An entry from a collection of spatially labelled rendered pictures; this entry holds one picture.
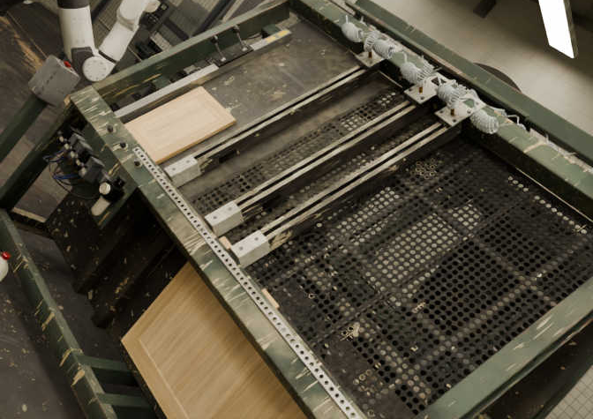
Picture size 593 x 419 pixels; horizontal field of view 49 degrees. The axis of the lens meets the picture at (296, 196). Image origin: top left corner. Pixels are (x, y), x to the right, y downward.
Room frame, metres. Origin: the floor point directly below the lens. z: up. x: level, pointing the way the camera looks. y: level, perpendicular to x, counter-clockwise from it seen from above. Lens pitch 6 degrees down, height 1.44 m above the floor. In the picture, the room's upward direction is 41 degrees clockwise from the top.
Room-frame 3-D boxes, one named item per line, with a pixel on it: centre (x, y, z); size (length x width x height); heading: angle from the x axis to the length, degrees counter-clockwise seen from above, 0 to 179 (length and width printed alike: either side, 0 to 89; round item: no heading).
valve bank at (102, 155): (2.62, 0.75, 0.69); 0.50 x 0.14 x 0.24; 54
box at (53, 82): (2.82, 1.15, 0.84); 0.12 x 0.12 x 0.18; 54
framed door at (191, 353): (2.32, -0.21, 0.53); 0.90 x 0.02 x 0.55; 54
